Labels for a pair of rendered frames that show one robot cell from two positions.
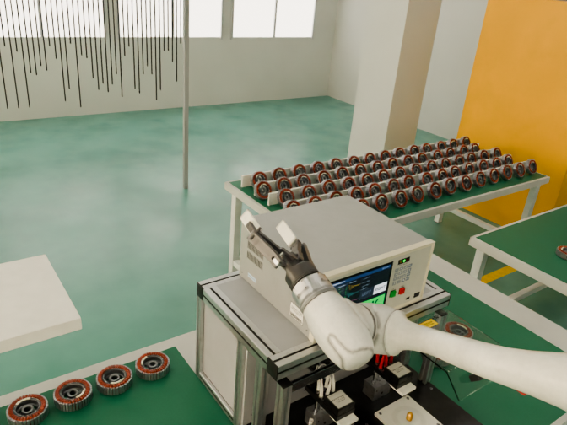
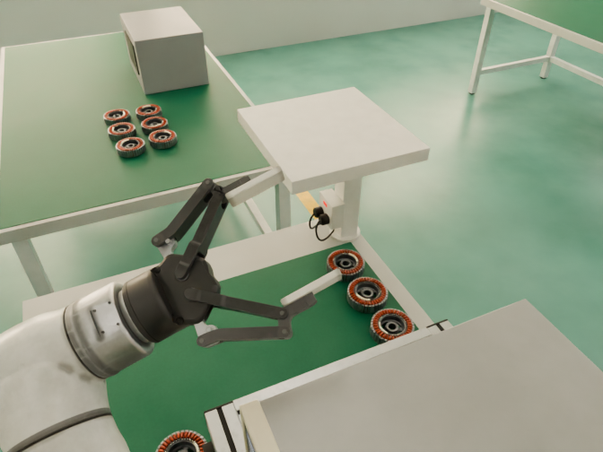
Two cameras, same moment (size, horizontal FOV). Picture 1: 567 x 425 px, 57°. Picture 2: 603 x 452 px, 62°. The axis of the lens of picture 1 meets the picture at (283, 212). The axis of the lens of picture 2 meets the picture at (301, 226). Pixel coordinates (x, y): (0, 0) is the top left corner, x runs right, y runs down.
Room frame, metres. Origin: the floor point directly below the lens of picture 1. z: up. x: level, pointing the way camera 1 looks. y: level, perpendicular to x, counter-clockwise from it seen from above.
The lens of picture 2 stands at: (1.26, -0.38, 1.80)
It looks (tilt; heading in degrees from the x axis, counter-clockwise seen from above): 39 degrees down; 104
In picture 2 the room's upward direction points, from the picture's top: straight up
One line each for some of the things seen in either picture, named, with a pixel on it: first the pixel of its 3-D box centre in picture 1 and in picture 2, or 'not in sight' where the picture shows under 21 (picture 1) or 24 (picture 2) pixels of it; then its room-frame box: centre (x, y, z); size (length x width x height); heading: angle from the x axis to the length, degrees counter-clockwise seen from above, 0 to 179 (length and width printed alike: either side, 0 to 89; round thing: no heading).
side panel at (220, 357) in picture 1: (220, 359); not in sight; (1.27, 0.15, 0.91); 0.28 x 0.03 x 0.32; 37
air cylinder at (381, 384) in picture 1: (376, 385); not in sight; (1.34, -0.36, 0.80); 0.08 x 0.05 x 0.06; 127
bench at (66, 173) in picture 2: not in sight; (137, 159); (-0.13, 1.66, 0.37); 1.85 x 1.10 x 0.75; 127
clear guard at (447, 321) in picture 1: (442, 343); not in sight; (1.28, -0.51, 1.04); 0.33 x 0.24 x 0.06; 37
